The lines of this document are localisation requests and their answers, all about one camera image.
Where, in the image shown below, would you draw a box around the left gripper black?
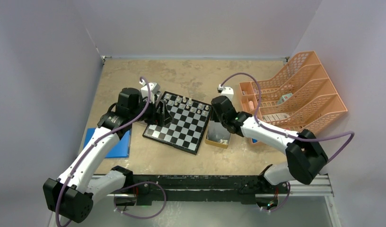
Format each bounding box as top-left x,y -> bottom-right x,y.
130,96 -> 173,127

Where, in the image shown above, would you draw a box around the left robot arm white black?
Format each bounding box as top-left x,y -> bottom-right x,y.
43,83 -> 171,227

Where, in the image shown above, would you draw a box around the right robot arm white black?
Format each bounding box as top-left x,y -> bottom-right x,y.
211,96 -> 328,192

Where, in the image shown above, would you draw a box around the gold metal tin tray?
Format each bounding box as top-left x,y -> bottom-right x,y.
205,120 -> 231,149

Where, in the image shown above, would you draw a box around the white rook in tin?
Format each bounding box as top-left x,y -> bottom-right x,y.
219,139 -> 229,146

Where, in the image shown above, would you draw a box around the black white chessboard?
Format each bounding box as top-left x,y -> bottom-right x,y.
142,91 -> 212,155

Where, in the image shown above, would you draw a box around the blue notebook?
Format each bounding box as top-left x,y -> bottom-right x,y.
83,128 -> 132,158

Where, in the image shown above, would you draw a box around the small box in organizer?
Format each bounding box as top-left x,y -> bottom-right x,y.
277,93 -> 293,105

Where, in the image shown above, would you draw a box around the orange plastic file organizer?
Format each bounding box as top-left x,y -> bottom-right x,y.
239,51 -> 348,134

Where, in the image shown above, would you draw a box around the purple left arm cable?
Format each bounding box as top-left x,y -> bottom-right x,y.
55,77 -> 151,227

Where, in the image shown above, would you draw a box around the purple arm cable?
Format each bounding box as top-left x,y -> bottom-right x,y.
55,77 -> 151,227
219,72 -> 355,164

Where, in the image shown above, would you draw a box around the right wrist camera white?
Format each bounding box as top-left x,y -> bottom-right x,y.
217,85 -> 234,101

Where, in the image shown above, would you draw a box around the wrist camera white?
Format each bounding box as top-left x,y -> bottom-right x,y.
140,81 -> 161,104
217,85 -> 234,101

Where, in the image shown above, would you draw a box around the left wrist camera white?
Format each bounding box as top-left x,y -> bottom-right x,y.
140,81 -> 161,104

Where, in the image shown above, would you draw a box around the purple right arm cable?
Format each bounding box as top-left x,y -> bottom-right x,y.
219,72 -> 355,164

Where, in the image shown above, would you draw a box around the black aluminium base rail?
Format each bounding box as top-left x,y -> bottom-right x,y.
56,174 -> 334,208

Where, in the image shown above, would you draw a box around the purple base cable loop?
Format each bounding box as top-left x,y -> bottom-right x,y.
113,181 -> 167,219

